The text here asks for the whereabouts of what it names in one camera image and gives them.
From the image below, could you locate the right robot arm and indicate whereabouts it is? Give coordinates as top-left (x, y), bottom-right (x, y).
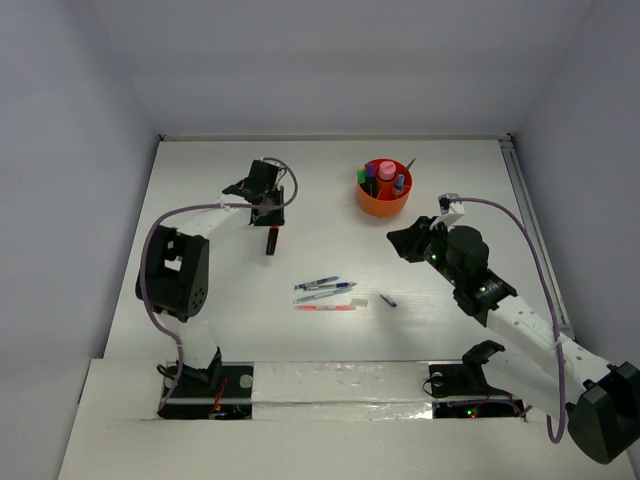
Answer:
top-left (387, 216), bottom-right (639, 465)

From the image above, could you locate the pink capped clear tube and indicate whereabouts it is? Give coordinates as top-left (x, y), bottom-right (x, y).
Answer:
top-left (377, 160), bottom-right (397, 182)

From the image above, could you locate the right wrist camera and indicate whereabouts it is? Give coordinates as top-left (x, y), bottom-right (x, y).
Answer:
top-left (436, 193), bottom-right (465, 228)

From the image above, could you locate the green capped black highlighter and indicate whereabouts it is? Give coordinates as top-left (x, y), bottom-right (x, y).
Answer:
top-left (357, 169), bottom-right (369, 194)

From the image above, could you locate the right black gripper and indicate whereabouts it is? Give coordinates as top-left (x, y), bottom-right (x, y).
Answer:
top-left (387, 215), bottom-right (463, 287)

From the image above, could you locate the small blue pen cap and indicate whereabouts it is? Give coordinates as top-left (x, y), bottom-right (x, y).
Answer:
top-left (380, 294), bottom-right (397, 308)

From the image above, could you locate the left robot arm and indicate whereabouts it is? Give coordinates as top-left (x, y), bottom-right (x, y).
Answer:
top-left (135, 157), bottom-right (299, 395)

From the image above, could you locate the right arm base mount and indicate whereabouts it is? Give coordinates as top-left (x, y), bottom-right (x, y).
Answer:
top-left (422, 340), bottom-right (529, 420)

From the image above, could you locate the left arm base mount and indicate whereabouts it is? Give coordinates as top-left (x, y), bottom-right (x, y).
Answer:
top-left (158, 351), bottom-right (254, 420)

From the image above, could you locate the light blue clear pen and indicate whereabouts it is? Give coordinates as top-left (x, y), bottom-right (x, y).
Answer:
top-left (293, 287), bottom-right (352, 305)

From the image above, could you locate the red clear pen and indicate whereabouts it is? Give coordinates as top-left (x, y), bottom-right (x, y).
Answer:
top-left (293, 304), bottom-right (356, 312)

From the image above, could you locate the small blue spray bottle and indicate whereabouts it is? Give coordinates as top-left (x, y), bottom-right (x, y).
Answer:
top-left (393, 174), bottom-right (405, 198)

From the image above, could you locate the blue gel pen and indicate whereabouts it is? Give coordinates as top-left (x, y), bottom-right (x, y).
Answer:
top-left (294, 276), bottom-right (339, 290)

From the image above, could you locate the orange round desk organizer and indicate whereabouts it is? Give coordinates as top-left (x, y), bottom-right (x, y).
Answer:
top-left (356, 158), bottom-right (413, 218)

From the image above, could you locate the dark blue ballpoint pen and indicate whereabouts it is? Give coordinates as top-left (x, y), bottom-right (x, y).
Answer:
top-left (303, 282), bottom-right (357, 291)

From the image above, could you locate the orange capped black highlighter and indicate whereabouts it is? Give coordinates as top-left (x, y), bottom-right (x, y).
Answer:
top-left (265, 226), bottom-right (279, 256)

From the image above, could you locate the purple capped black highlighter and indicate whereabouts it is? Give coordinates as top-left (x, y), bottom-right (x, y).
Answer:
top-left (365, 162), bottom-right (377, 198)

